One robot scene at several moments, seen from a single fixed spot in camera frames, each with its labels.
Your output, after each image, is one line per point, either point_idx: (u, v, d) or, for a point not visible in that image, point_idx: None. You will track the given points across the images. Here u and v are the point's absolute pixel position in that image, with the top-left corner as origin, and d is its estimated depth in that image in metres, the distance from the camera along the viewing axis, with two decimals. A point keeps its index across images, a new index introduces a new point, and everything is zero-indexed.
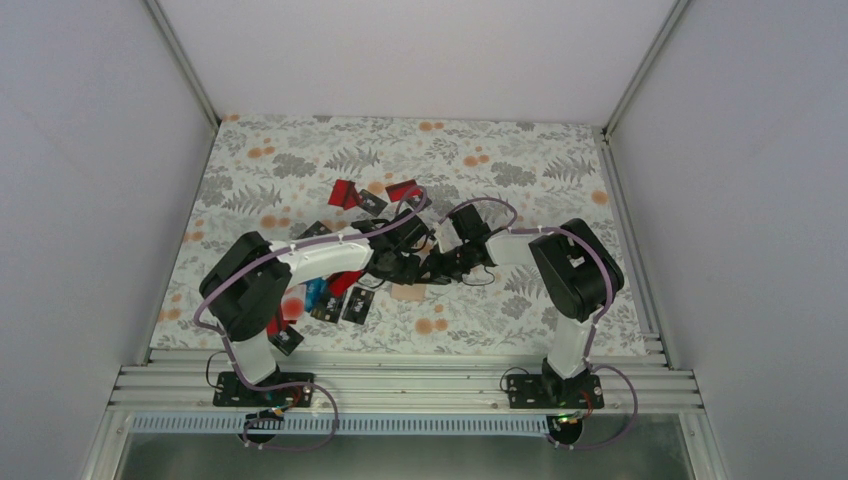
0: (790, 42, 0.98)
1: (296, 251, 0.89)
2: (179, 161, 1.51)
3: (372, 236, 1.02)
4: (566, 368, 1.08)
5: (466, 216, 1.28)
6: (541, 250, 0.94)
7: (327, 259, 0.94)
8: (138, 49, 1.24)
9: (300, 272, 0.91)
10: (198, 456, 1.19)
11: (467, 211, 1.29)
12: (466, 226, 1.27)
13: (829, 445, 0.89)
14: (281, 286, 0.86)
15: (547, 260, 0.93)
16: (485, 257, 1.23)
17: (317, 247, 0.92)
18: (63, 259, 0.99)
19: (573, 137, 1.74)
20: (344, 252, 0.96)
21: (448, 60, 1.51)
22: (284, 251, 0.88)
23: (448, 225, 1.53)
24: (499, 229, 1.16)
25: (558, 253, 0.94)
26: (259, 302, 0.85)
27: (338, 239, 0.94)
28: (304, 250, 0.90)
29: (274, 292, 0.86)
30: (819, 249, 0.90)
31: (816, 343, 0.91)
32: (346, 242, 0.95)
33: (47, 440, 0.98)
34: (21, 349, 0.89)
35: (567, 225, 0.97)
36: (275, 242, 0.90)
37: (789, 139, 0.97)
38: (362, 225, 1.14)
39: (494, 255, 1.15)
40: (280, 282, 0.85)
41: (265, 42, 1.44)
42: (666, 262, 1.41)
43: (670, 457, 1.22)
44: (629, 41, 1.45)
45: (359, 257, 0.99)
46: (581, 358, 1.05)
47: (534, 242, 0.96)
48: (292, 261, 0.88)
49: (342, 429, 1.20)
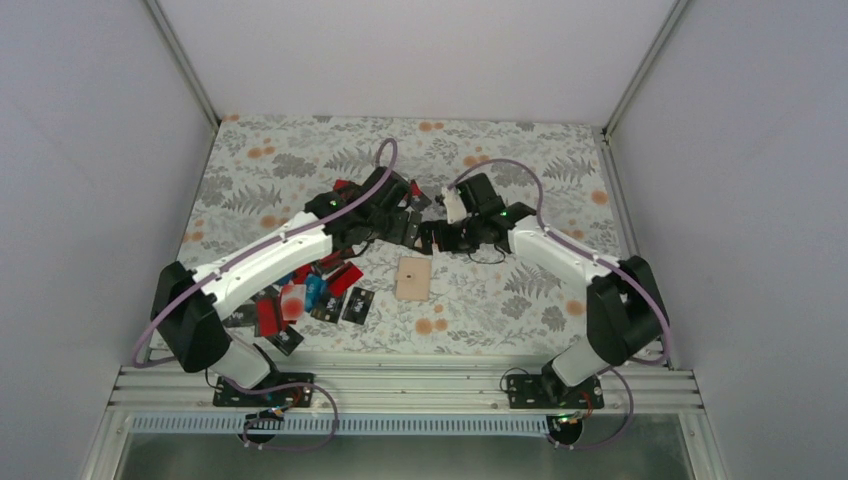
0: (789, 43, 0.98)
1: (224, 275, 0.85)
2: (179, 161, 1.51)
3: (342, 214, 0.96)
4: (570, 376, 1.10)
5: (480, 187, 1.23)
6: (598, 295, 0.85)
7: (277, 263, 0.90)
8: (137, 48, 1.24)
9: (251, 283, 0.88)
10: (198, 456, 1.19)
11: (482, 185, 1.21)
12: (476, 194, 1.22)
13: (828, 446, 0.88)
14: (213, 319, 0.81)
15: (604, 307, 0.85)
16: (500, 237, 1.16)
17: (252, 257, 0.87)
18: (64, 257, 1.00)
19: (572, 137, 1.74)
20: (292, 251, 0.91)
21: (447, 59, 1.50)
22: (210, 278, 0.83)
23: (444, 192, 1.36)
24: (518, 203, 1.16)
25: (617, 296, 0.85)
26: (197, 337, 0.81)
27: (282, 238, 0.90)
28: (233, 270, 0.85)
29: (209, 326, 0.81)
30: (818, 249, 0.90)
31: (814, 343, 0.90)
32: (292, 238, 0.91)
33: (46, 441, 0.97)
34: (21, 349, 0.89)
35: (626, 264, 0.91)
36: (201, 270, 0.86)
37: (788, 140, 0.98)
38: (312, 207, 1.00)
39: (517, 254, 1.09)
40: (209, 314, 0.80)
41: (265, 43, 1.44)
42: (667, 262, 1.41)
43: (670, 457, 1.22)
44: (629, 42, 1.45)
45: (316, 247, 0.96)
46: (587, 373, 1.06)
47: (592, 284, 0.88)
48: (222, 284, 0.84)
49: (342, 429, 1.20)
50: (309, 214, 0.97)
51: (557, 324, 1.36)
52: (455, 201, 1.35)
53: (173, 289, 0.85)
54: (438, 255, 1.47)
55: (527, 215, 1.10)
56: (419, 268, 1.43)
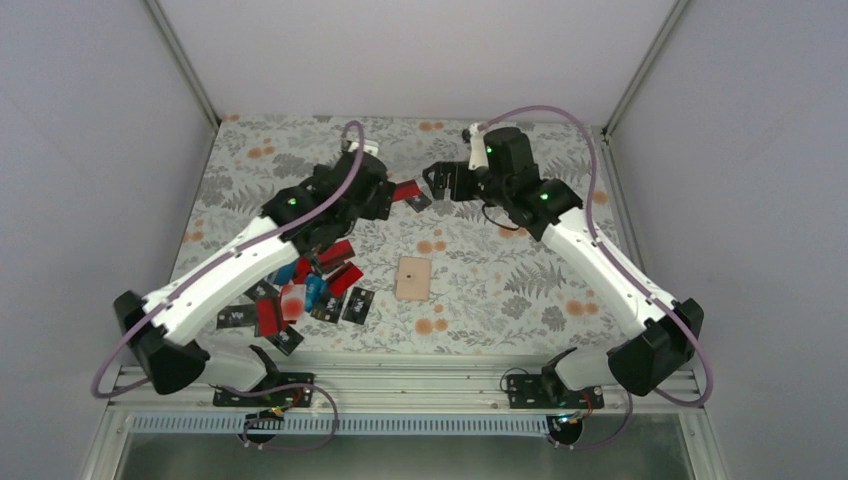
0: (788, 43, 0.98)
1: (175, 302, 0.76)
2: (179, 161, 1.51)
3: (304, 220, 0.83)
4: (572, 379, 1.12)
5: (520, 154, 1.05)
6: (649, 345, 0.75)
7: (234, 280, 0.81)
8: (137, 49, 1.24)
9: (208, 306, 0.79)
10: (198, 456, 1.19)
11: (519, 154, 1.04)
12: (513, 159, 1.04)
13: (828, 447, 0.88)
14: (172, 349, 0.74)
15: (652, 358, 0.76)
16: (532, 219, 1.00)
17: (203, 278, 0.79)
18: (64, 258, 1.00)
19: (573, 137, 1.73)
20: (248, 265, 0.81)
21: (447, 59, 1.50)
22: (161, 307, 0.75)
23: (471, 130, 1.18)
24: (558, 181, 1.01)
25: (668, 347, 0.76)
26: (159, 369, 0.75)
27: (234, 253, 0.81)
28: (184, 295, 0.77)
29: (170, 357, 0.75)
30: (818, 249, 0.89)
31: (813, 343, 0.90)
32: (245, 251, 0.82)
33: (46, 442, 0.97)
34: (21, 350, 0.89)
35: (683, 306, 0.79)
36: (151, 299, 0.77)
37: (788, 140, 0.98)
38: (270, 210, 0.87)
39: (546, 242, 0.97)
40: (166, 345, 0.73)
41: (264, 43, 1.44)
42: (667, 262, 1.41)
43: (670, 457, 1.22)
44: (629, 42, 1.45)
45: (277, 257, 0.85)
46: (587, 377, 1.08)
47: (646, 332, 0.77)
48: (174, 310, 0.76)
49: (342, 429, 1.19)
50: (264, 221, 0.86)
51: (557, 324, 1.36)
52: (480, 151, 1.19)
53: (124, 320, 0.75)
54: (438, 254, 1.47)
55: (571, 208, 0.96)
56: (419, 268, 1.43)
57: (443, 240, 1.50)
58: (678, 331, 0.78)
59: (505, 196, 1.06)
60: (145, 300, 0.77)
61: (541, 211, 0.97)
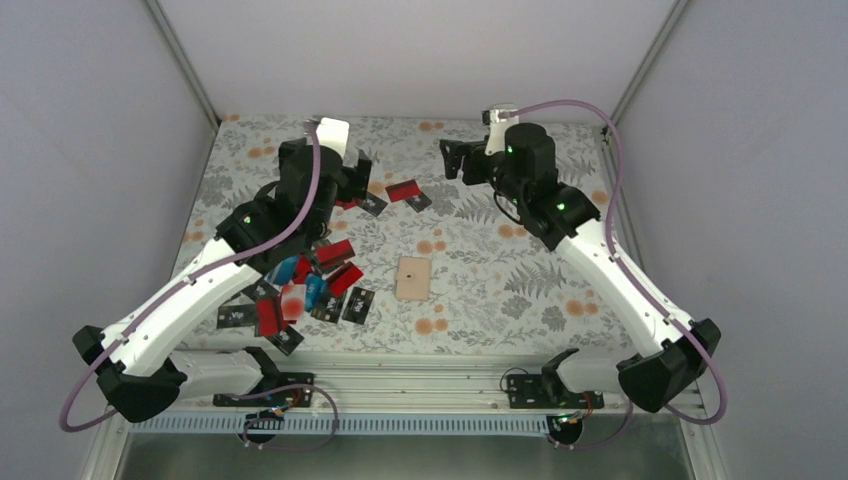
0: (787, 43, 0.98)
1: (131, 337, 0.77)
2: (179, 161, 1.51)
3: (253, 253, 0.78)
4: (574, 382, 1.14)
5: (544, 158, 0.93)
6: (668, 369, 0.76)
7: (189, 308, 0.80)
8: (138, 48, 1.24)
9: (166, 337, 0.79)
10: (198, 456, 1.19)
11: (546, 156, 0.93)
12: (535, 166, 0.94)
13: (828, 446, 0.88)
14: (131, 384, 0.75)
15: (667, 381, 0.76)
16: (549, 231, 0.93)
17: (158, 311, 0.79)
18: (64, 257, 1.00)
19: (573, 137, 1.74)
20: (203, 293, 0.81)
21: (448, 58, 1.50)
22: (117, 344, 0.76)
23: (495, 117, 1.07)
24: (578, 192, 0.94)
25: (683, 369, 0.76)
26: (123, 403, 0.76)
27: (187, 281, 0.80)
28: (139, 330, 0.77)
29: (132, 392, 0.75)
30: (817, 248, 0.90)
31: (813, 342, 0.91)
32: (199, 278, 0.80)
33: (46, 442, 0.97)
34: (21, 349, 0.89)
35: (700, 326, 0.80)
36: (110, 333, 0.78)
37: (788, 139, 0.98)
38: (226, 230, 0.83)
39: (555, 247, 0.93)
40: (123, 382, 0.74)
41: (264, 42, 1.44)
42: (667, 262, 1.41)
43: (670, 457, 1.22)
44: (629, 42, 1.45)
45: (233, 282, 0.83)
46: (589, 382, 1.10)
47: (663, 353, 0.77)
48: (130, 347, 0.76)
49: (343, 429, 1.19)
50: (221, 243, 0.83)
51: (557, 324, 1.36)
52: (500, 135, 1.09)
53: (85, 356, 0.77)
54: (438, 255, 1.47)
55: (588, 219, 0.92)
56: (419, 268, 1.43)
57: (443, 240, 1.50)
58: (694, 351, 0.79)
59: (519, 200, 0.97)
60: (104, 334, 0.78)
61: (555, 220, 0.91)
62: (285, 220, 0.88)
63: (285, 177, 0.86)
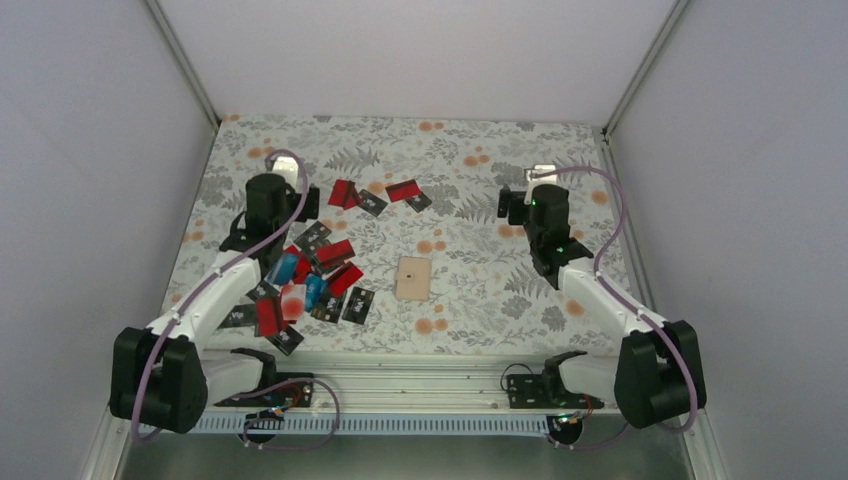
0: (787, 44, 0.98)
1: (183, 317, 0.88)
2: (179, 161, 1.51)
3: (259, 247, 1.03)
4: (570, 379, 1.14)
5: (556, 214, 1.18)
6: (636, 352, 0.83)
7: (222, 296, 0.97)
8: (137, 48, 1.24)
9: (209, 320, 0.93)
10: (199, 456, 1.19)
11: (558, 211, 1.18)
12: (546, 219, 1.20)
13: (827, 447, 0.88)
14: (193, 357, 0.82)
15: (640, 366, 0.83)
16: (550, 271, 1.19)
17: (204, 296, 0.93)
18: (63, 258, 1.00)
19: (573, 137, 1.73)
20: (234, 280, 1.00)
21: (448, 58, 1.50)
22: (172, 324, 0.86)
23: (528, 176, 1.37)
24: (581, 247, 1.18)
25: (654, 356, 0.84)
26: (179, 384, 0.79)
27: (218, 274, 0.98)
28: (190, 310, 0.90)
29: (190, 369, 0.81)
30: (817, 249, 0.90)
31: (812, 343, 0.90)
32: (226, 271, 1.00)
33: (46, 443, 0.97)
34: (21, 349, 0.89)
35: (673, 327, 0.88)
36: (156, 326, 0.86)
37: (788, 139, 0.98)
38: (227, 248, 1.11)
39: (560, 286, 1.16)
40: (188, 350, 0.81)
41: (264, 42, 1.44)
42: (667, 262, 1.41)
43: (670, 457, 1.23)
44: (630, 42, 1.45)
45: (248, 275, 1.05)
46: (586, 383, 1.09)
47: (629, 335, 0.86)
48: (185, 326, 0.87)
49: (343, 429, 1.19)
50: (229, 254, 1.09)
51: (557, 324, 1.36)
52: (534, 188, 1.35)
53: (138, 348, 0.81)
54: (438, 254, 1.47)
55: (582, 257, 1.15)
56: (419, 268, 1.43)
57: (443, 240, 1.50)
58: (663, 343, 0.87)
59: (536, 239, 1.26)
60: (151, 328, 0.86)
61: (556, 264, 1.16)
62: (263, 233, 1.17)
63: (251, 202, 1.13)
